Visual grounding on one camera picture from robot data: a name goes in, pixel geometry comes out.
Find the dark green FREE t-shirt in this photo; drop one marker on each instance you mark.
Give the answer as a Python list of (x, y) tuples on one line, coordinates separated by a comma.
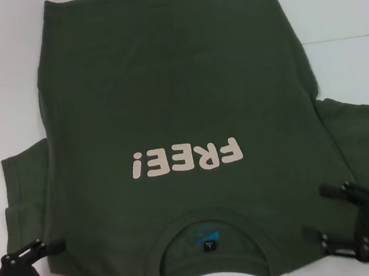
[(179, 95)]

